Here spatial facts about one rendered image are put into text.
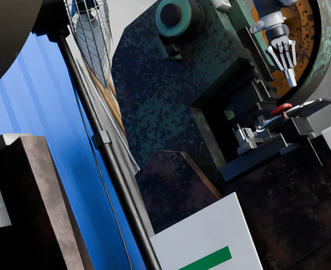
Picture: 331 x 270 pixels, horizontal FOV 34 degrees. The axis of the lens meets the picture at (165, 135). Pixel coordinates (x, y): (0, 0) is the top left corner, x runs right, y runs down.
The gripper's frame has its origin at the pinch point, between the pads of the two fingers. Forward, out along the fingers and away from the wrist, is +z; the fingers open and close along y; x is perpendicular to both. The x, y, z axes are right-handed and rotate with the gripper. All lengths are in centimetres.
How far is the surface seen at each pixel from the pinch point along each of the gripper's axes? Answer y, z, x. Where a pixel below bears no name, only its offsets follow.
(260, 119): -7.3, 12.7, 21.3
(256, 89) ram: -6.9, 0.2, 16.6
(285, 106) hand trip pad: -17.3, 8.6, -20.1
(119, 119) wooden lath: -36, -9, 156
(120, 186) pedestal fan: -82, 14, -29
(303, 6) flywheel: 39, -29, 35
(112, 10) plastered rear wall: 5, -95, 233
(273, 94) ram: 0.1, 4.4, 17.5
